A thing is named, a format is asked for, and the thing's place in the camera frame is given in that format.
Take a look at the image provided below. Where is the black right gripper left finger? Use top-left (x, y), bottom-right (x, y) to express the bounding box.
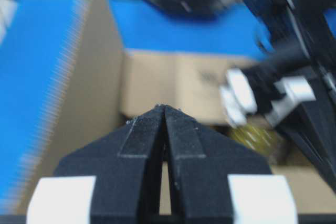
top-left (26, 104), bottom-right (165, 224)

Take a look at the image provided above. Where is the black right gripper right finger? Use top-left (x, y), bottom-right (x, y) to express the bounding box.
top-left (164, 105), bottom-right (299, 224)

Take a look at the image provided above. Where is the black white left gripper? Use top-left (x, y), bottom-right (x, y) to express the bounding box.
top-left (219, 68), bottom-right (335, 191)

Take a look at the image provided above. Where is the brown cardboard box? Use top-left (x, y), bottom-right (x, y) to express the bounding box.
top-left (15, 0), bottom-right (336, 216)

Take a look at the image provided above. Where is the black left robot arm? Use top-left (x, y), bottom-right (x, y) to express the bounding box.
top-left (220, 0), bottom-right (335, 189)

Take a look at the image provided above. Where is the yellow item inside box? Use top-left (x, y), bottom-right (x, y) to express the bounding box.
top-left (228, 124), bottom-right (289, 165)

